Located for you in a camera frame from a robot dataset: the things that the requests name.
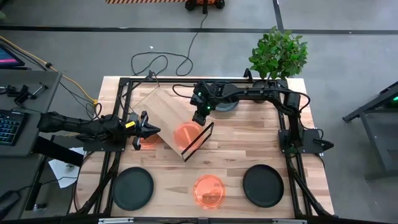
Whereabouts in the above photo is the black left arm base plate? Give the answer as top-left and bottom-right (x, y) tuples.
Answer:
(82, 134), (126, 153)

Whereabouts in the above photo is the black plate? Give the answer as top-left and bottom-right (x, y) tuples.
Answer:
(242, 164), (285, 208)
(111, 166), (155, 212)

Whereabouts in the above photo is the computer monitor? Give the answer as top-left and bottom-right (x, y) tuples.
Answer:
(0, 42), (26, 68)

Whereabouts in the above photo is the black metal stand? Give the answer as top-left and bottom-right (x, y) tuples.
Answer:
(341, 81), (398, 177)

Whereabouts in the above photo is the green potted plant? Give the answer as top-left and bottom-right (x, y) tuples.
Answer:
(248, 26), (309, 90)

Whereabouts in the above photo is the white paper sheet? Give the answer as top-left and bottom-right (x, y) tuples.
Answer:
(47, 146), (85, 189)

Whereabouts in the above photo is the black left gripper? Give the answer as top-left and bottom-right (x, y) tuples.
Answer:
(123, 110), (162, 151)

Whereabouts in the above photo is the black backlit keyboard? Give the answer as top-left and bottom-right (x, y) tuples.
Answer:
(0, 109), (28, 146)

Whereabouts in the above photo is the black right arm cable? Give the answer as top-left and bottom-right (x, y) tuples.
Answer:
(172, 83), (200, 101)

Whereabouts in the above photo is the yellow cable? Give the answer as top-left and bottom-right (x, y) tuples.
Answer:
(0, 35), (99, 105)

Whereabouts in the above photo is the black metal rig frame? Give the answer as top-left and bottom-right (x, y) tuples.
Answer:
(73, 76), (336, 222)

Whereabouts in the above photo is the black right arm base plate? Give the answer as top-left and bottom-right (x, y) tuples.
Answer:
(278, 128), (325, 154)

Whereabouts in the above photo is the black clamp tool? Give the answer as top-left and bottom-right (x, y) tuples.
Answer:
(5, 82), (50, 106)

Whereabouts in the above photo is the black floor cable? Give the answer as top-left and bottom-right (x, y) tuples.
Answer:
(130, 11), (210, 77)

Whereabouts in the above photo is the dark grey plate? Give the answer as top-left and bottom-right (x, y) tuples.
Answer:
(215, 100), (240, 113)

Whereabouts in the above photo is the orange translucent plate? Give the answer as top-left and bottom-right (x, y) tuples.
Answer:
(139, 134), (163, 150)
(173, 121), (203, 152)
(192, 174), (226, 210)

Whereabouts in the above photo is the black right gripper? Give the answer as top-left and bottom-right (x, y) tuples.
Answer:
(189, 81), (216, 127)

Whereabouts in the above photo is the grey desk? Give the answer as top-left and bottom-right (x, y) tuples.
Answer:
(0, 69), (63, 157)

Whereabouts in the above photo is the orange wheeled cart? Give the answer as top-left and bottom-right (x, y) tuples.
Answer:
(184, 0), (226, 15)

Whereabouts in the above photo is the wooden shelf with black frame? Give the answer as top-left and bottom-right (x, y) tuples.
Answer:
(129, 88), (216, 163)

